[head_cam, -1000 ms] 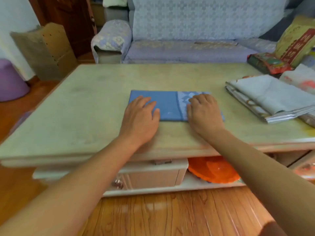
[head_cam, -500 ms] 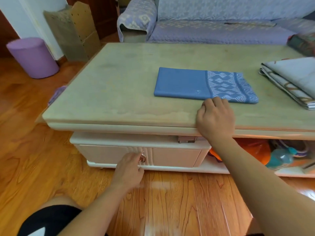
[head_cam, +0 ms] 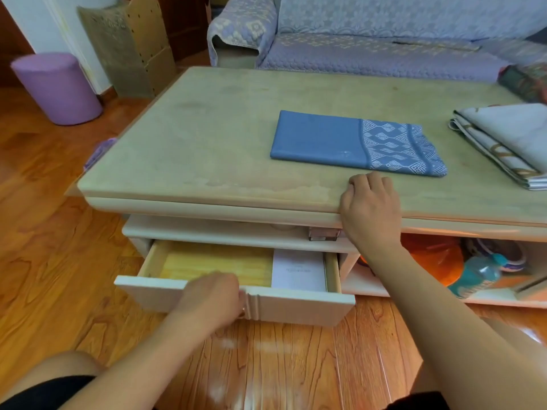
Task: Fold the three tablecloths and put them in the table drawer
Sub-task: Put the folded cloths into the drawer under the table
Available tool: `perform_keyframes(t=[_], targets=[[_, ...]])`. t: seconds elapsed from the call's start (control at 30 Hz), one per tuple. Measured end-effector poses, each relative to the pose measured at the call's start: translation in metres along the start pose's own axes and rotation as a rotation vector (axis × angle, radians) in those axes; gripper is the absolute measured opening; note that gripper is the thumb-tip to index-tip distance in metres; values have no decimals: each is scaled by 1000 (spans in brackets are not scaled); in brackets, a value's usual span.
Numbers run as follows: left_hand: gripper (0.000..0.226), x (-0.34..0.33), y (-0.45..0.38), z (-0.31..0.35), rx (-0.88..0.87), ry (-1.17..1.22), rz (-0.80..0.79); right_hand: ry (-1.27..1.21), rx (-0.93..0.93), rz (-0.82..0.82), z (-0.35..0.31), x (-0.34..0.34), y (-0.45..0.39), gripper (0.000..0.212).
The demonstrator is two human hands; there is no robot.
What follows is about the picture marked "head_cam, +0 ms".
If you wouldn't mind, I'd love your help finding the person's right hand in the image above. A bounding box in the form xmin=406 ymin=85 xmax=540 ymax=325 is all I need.
xmin=340 ymin=171 xmax=403 ymax=257

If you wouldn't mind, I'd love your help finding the person's left hand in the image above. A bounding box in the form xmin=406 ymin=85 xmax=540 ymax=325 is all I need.
xmin=179 ymin=272 xmax=248 ymax=330

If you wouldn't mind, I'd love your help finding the white wooden drawer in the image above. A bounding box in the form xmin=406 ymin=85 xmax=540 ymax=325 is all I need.
xmin=115 ymin=240 xmax=356 ymax=327

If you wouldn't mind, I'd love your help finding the person's left forearm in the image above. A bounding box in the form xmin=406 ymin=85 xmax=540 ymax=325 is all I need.
xmin=60 ymin=313 xmax=233 ymax=410

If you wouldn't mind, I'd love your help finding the person's right forearm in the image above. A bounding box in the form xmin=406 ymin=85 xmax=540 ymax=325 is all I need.
xmin=361 ymin=245 xmax=547 ymax=410

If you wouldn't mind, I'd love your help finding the small clear box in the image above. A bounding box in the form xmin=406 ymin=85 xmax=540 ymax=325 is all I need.
xmin=309 ymin=227 xmax=342 ymax=242

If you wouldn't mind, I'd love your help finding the folded blue patterned cloth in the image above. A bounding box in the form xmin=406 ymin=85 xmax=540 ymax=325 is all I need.
xmin=270 ymin=110 xmax=448 ymax=177

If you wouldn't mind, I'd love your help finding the white paper booklet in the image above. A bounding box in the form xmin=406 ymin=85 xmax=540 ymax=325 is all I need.
xmin=272 ymin=249 xmax=328 ymax=292

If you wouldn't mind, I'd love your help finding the orange plastic bag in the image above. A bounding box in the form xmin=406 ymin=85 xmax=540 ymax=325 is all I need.
xmin=359 ymin=234 xmax=464 ymax=287

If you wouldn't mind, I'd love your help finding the beige coffee table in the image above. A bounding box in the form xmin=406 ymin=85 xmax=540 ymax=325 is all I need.
xmin=64 ymin=66 xmax=547 ymax=310

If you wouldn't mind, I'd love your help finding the teal plastic bottle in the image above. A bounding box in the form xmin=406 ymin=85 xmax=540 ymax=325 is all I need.
xmin=447 ymin=253 xmax=509 ymax=299

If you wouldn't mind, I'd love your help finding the sofa with purple cover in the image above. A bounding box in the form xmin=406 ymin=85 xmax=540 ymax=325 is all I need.
xmin=207 ymin=0 xmax=547 ymax=83

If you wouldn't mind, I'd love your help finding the patterned round bowl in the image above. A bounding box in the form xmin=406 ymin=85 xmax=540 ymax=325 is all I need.
xmin=466 ymin=238 xmax=528 ymax=274

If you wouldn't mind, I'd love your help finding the folded grey white cloth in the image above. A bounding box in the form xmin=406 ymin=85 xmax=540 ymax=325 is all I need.
xmin=449 ymin=103 xmax=547 ymax=191

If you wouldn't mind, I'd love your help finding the small purple cloth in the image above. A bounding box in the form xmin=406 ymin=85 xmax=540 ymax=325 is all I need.
xmin=83 ymin=138 xmax=118 ymax=170

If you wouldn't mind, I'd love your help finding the person's left leg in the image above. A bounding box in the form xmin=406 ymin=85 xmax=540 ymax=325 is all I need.
xmin=0 ymin=351 xmax=105 ymax=410

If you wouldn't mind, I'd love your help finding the dark patterned cushion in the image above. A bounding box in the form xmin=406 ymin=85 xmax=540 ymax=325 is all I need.
xmin=498 ymin=64 xmax=547 ymax=104

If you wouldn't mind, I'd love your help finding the dark wooden cabinet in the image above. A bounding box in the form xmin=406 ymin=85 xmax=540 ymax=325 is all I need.
xmin=122 ymin=0 xmax=212 ymax=62

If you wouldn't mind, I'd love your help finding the brown cardboard box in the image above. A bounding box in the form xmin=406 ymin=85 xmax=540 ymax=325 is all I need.
xmin=77 ymin=0 xmax=178 ymax=99

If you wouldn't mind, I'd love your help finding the purple round stool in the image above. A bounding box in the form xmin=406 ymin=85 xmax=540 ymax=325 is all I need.
xmin=11 ymin=53 xmax=103 ymax=126

